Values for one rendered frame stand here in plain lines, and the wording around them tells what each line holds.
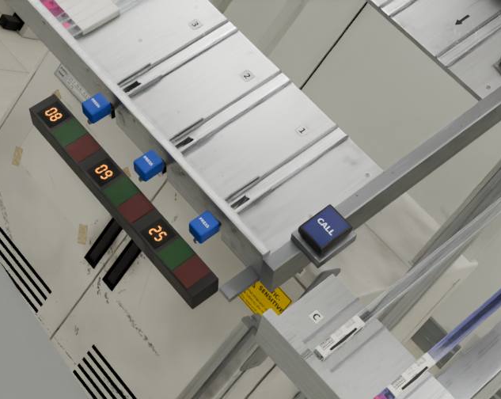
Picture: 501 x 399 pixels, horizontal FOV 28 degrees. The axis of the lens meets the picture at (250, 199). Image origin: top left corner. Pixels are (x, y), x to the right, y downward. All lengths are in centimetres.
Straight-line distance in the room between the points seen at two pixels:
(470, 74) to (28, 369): 71
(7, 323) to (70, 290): 75
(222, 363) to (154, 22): 47
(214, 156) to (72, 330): 62
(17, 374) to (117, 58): 51
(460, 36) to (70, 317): 82
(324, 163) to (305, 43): 214
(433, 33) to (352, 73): 190
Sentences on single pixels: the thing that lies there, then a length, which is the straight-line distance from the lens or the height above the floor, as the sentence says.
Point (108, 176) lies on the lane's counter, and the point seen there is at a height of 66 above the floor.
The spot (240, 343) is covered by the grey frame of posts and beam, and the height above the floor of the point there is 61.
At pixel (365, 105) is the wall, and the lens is 326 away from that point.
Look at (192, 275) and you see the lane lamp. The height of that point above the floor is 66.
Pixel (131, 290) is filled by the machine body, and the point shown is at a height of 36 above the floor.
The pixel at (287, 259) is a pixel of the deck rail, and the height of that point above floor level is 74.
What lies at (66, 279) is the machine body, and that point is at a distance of 176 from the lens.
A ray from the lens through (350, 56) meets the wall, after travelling 329.
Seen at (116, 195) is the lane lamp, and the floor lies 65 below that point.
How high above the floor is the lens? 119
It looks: 21 degrees down
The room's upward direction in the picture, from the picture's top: 38 degrees clockwise
